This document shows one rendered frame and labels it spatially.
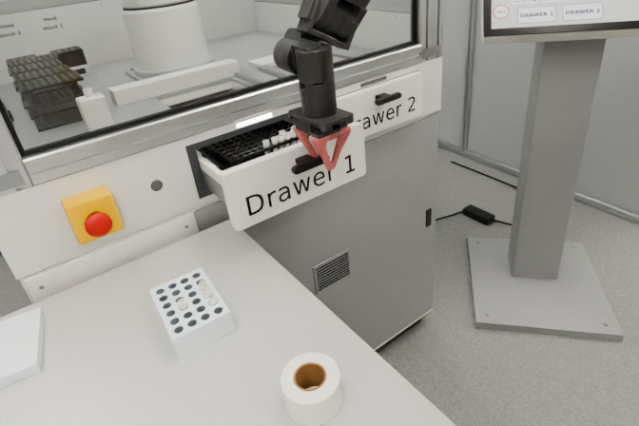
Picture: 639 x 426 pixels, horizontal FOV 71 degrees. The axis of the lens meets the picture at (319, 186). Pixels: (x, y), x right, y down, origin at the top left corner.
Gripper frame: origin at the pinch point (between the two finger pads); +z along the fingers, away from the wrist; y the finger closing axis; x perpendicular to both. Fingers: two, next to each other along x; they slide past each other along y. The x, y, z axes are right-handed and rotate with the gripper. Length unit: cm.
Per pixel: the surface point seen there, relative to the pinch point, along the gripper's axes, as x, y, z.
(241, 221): 16.2, 2.8, 6.2
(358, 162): -9.6, 2.9, 4.4
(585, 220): -150, 17, 89
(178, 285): 29.5, -0.8, 10.1
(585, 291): -101, -8, 86
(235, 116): 7.0, 18.7, -6.0
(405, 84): -36.9, 17.3, -1.8
